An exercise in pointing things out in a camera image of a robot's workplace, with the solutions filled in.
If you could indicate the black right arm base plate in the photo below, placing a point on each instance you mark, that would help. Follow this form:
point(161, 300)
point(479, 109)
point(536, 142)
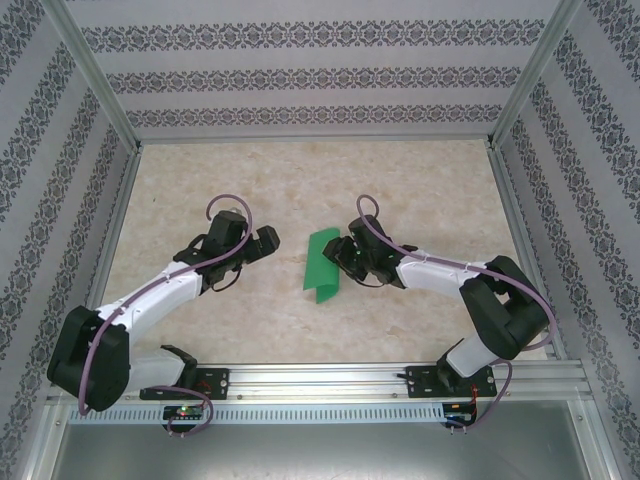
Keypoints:
point(417, 382)

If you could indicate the green cloth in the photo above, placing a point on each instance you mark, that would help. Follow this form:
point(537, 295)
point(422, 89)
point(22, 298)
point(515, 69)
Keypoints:
point(315, 270)

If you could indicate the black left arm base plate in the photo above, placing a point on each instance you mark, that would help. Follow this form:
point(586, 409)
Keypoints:
point(217, 382)

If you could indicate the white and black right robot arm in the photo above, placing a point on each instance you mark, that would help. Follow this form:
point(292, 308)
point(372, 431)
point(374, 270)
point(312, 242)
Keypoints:
point(435, 280)

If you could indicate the aluminium mounting rail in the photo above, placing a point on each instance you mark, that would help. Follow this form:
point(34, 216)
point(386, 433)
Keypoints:
point(320, 382)

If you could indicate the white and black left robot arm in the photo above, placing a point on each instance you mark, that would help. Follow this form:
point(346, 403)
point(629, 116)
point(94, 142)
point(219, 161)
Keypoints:
point(160, 295)

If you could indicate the aluminium side rail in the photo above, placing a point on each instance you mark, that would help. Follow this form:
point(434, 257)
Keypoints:
point(506, 200)
point(122, 200)

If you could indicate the aluminium frame post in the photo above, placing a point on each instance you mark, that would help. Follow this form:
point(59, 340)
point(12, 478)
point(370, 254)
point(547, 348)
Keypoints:
point(98, 75)
point(530, 75)

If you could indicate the grey metal shelf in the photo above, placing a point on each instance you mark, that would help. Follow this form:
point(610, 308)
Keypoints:
point(320, 455)

